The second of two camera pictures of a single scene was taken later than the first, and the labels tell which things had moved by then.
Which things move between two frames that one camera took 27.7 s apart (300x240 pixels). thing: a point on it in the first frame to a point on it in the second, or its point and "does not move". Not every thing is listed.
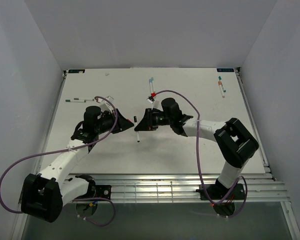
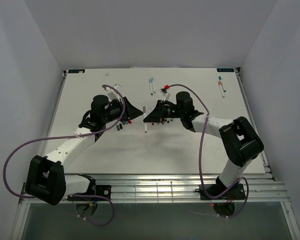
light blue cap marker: x=150 y=83 does not move
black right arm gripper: x=147 y=124 to x=158 y=114
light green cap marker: x=153 y=84 does not move
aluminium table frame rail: x=174 y=188 does not move
